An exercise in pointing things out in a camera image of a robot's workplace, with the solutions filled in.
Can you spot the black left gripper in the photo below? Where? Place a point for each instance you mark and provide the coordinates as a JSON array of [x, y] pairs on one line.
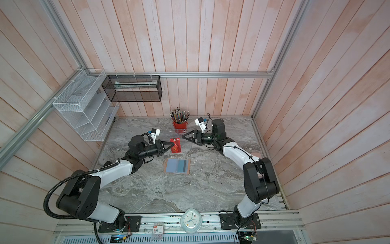
[[161, 149]]

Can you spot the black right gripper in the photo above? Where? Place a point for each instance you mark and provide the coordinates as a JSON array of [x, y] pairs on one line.
[[197, 135]]

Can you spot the red credit card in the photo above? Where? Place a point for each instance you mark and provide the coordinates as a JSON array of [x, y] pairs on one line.
[[177, 145]]

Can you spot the pink card holder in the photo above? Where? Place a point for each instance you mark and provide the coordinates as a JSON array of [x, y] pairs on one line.
[[177, 166]]

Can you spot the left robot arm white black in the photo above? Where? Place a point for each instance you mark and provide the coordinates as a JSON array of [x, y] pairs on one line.
[[79, 197]]

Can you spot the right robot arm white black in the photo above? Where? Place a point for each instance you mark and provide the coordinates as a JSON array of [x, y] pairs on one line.
[[260, 180]]

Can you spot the red pencil cup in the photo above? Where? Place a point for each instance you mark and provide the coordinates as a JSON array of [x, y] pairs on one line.
[[180, 128]]

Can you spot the bundle of coloured pencils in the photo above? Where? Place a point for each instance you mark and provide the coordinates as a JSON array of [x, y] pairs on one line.
[[179, 115]]

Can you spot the pink case on table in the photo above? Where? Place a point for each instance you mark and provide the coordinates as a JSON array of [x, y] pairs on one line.
[[257, 154]]

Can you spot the white analog clock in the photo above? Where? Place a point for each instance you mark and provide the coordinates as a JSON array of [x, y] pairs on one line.
[[191, 221]]

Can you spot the small red white box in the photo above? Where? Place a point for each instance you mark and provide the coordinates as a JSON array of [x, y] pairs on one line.
[[158, 231]]

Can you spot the left blue circuit board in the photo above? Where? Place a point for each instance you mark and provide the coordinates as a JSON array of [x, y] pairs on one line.
[[117, 239]]

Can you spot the green circuit board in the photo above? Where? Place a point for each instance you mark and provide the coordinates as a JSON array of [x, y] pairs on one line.
[[246, 238]]

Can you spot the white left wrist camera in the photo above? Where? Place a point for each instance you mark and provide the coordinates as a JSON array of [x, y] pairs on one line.
[[152, 135]]

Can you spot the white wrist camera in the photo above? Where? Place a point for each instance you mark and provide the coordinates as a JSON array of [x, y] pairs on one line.
[[152, 135], [201, 123]]

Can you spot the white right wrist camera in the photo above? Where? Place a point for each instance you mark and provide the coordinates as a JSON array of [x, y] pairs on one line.
[[201, 123]]

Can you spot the black wire mesh basket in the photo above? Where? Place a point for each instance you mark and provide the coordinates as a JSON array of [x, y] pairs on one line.
[[133, 88]]

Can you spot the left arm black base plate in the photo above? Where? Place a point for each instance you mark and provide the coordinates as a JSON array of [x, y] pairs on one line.
[[122, 224]]

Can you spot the aluminium frame rail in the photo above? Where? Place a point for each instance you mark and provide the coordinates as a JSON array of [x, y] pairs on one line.
[[252, 74]]

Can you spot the white wire mesh shelf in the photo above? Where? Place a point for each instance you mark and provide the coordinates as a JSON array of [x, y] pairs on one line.
[[86, 107]]

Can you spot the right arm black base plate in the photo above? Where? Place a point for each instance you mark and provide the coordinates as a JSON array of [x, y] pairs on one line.
[[231, 221]]

